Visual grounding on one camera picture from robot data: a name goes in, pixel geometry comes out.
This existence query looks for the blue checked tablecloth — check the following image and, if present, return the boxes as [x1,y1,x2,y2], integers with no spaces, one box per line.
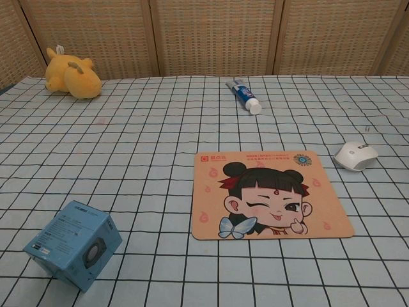
[0,74,409,307]

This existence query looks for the woven folding screen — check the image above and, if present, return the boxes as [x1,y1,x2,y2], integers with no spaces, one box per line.
[0,0,409,91]

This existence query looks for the blue speaker box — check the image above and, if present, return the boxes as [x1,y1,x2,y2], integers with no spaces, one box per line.
[22,200,123,294]

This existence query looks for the blue white toothpaste tube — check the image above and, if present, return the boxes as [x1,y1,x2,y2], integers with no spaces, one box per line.
[225,79,263,116]

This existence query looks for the white computer mouse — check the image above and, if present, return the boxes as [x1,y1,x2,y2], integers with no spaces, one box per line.
[334,140,379,173]

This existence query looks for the yellow plush toy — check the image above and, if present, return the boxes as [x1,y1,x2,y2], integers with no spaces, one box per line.
[44,45,103,100]

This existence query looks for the cartoon girl mouse pad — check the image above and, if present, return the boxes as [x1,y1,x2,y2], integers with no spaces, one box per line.
[192,151,357,240]

